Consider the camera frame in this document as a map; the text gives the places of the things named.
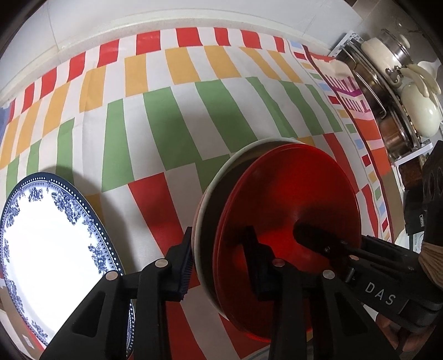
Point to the colourful striped cloth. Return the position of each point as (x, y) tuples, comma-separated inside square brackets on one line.
[(173, 121)]

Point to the red bowl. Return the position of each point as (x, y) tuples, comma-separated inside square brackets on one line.
[(294, 187)]

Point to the white bowl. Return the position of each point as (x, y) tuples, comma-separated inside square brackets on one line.
[(209, 249)]

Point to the cream kettle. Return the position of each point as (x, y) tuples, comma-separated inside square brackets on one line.
[(422, 110)]

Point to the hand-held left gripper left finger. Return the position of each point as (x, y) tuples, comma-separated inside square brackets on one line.
[(183, 266)]

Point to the white ladle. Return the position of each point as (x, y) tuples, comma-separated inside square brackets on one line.
[(427, 65)]

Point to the steel pot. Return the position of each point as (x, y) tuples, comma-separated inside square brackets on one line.
[(394, 138)]

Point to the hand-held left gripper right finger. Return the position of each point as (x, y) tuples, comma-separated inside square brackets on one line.
[(259, 277)]

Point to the white metal pot rack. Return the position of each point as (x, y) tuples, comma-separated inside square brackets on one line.
[(413, 154)]

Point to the person's right forearm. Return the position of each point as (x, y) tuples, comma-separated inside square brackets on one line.
[(432, 263)]

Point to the steel pot lid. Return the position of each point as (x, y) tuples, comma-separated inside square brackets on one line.
[(398, 45)]

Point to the black appliance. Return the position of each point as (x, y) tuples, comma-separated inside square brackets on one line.
[(429, 194)]

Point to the glass jar dark contents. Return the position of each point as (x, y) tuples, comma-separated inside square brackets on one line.
[(410, 173)]

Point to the cream pot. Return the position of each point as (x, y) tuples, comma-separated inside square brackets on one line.
[(375, 46)]

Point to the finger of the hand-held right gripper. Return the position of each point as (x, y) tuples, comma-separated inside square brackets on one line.
[(311, 235)]

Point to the person's right hand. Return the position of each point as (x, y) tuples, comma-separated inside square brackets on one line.
[(391, 329)]

